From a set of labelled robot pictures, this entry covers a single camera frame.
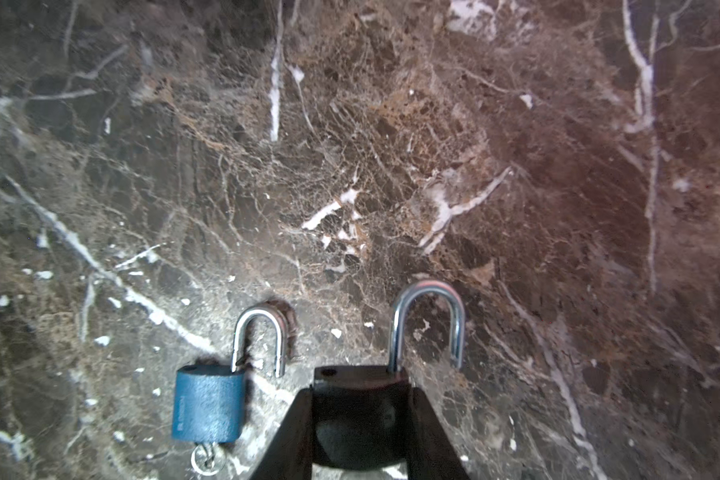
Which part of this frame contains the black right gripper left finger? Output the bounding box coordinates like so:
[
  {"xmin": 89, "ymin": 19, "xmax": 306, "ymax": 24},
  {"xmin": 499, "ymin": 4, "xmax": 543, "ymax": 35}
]
[{"xmin": 250, "ymin": 388, "xmax": 314, "ymax": 480}]

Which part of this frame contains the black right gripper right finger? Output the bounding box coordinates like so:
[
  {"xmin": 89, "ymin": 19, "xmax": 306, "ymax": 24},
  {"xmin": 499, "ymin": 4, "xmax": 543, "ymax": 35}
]
[{"xmin": 406, "ymin": 387, "xmax": 469, "ymax": 480}]

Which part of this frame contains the dark brown padlock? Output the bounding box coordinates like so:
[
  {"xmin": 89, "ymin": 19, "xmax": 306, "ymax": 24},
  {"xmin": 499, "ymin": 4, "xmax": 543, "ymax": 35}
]
[{"xmin": 312, "ymin": 279, "xmax": 466, "ymax": 471}]

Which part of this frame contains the blue padlock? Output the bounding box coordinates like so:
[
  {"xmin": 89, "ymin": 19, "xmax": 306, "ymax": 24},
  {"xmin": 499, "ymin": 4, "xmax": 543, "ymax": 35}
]
[{"xmin": 171, "ymin": 303, "xmax": 289, "ymax": 477}]

